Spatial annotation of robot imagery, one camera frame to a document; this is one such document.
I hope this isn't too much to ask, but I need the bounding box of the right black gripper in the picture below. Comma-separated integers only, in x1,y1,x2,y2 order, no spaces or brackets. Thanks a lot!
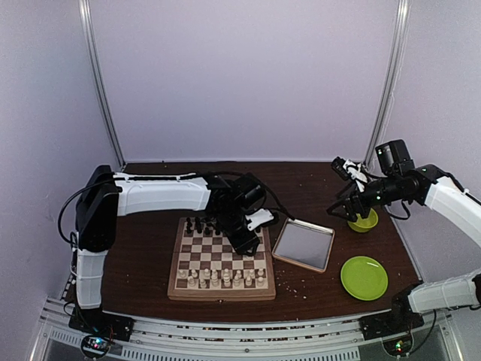
327,173,401,223

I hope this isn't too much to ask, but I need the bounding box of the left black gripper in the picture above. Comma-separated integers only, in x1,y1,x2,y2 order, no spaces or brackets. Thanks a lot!
214,208,261,256

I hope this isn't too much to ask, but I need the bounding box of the white chess piece four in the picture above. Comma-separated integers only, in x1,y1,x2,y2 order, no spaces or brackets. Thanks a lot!
256,268,265,287

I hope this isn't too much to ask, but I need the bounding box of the white chess piece five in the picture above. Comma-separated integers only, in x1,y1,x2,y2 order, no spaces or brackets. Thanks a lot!
222,268,231,288

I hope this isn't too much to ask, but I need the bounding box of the white chess piece three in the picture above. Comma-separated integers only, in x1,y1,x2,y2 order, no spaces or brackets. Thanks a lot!
233,269,242,287

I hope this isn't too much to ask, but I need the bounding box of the white chess piece seven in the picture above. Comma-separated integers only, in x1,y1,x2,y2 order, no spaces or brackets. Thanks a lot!
244,269,255,288

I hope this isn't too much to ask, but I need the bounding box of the white chess piece one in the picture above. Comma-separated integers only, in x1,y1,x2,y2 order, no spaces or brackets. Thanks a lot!
210,269,219,288

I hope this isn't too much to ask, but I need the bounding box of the metal tray with wood rim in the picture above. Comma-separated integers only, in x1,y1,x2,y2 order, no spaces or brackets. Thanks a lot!
271,218,335,274

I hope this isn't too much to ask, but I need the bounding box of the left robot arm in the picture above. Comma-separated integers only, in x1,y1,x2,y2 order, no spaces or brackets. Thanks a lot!
61,165,274,334

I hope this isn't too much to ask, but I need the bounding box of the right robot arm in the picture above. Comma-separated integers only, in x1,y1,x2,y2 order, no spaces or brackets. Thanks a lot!
326,139,480,332

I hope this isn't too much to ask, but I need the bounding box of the wooden chess board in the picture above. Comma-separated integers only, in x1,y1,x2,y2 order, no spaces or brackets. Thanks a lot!
168,217,276,302

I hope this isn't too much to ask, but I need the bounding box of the small green bowl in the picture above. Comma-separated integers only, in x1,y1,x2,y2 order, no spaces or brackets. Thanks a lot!
347,208,379,233

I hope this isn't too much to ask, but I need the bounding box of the green plate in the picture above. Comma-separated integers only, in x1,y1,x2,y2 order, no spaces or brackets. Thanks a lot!
340,256,389,302

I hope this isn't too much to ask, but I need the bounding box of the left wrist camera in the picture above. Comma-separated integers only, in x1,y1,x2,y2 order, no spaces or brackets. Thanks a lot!
245,208,279,231

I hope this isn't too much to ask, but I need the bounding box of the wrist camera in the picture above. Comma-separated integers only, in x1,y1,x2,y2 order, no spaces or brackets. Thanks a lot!
245,208,279,231
331,156,368,193

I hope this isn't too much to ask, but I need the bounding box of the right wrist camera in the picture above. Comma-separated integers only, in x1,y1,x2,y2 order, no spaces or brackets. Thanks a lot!
331,156,368,193

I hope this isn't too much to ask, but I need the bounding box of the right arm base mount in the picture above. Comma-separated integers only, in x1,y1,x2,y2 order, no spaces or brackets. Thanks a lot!
359,297,424,341

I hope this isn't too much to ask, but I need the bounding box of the aluminium front rail frame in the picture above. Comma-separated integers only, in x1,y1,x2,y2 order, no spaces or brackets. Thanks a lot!
29,295,459,361

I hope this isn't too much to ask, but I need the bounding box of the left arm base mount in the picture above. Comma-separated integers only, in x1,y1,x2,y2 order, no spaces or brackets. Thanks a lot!
68,308,134,341

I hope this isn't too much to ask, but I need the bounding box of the right aluminium corner post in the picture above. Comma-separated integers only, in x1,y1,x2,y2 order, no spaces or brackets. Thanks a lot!
364,0,412,169

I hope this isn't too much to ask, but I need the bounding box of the aluminium corner post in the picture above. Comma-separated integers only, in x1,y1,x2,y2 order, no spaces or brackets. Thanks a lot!
78,0,127,169
364,0,412,169

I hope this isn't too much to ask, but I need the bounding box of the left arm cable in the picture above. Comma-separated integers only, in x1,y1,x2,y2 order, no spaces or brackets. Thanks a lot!
58,171,298,245

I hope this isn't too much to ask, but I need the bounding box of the left aluminium corner post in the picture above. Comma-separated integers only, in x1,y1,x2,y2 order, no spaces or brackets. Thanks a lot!
78,0,127,169

